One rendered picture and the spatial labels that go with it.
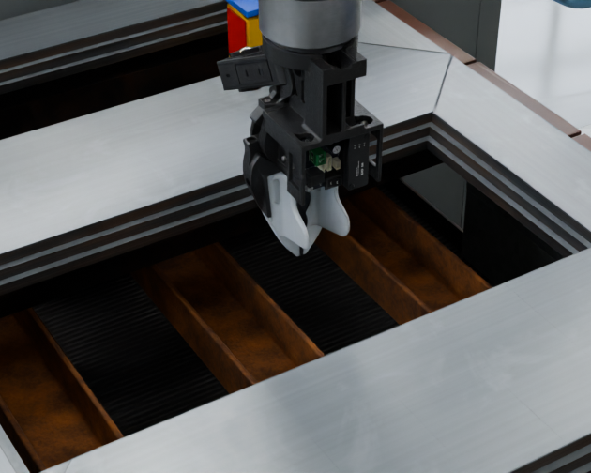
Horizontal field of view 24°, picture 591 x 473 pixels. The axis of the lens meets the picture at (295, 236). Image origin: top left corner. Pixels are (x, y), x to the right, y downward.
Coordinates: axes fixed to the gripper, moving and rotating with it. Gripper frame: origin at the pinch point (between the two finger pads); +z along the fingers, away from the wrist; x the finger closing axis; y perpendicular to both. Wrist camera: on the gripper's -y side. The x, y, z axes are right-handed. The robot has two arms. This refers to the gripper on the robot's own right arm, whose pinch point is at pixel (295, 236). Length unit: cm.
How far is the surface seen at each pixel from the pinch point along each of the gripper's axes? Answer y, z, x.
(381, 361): 11.4, 5.8, 1.6
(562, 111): -120, 90, 136
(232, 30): -45.4, 6.0, 17.1
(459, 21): -66, 26, 65
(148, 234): -16.6, 8.1, -6.4
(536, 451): 25.6, 5.8, 6.3
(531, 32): -154, 90, 153
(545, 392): 20.7, 5.8, 10.9
